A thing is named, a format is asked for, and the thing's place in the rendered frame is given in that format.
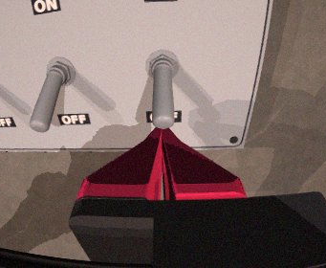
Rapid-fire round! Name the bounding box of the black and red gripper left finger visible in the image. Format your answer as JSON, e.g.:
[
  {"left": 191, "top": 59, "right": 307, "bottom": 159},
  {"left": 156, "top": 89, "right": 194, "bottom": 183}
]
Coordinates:
[{"left": 76, "top": 127, "right": 162, "bottom": 200}]

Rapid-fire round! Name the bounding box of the grey switch console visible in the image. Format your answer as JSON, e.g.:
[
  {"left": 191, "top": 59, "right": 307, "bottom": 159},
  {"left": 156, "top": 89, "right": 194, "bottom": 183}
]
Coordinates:
[{"left": 0, "top": 0, "right": 273, "bottom": 152}]

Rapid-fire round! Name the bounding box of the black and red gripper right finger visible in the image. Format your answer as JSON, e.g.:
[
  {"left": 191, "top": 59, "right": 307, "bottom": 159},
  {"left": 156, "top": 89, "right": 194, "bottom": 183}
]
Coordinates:
[{"left": 162, "top": 128, "right": 247, "bottom": 200}]

